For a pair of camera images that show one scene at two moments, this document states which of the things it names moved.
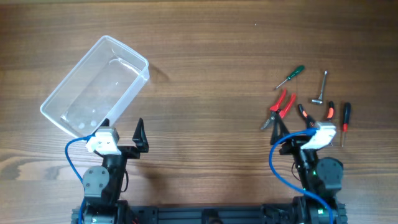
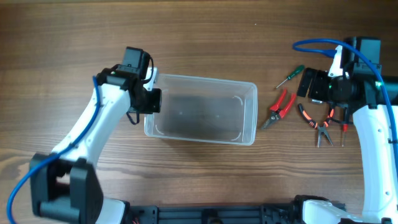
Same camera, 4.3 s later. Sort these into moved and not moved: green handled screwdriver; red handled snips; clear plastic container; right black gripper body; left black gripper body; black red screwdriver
Moved: clear plastic container; left black gripper body; right black gripper body
Not moved: red handled snips; green handled screwdriver; black red screwdriver
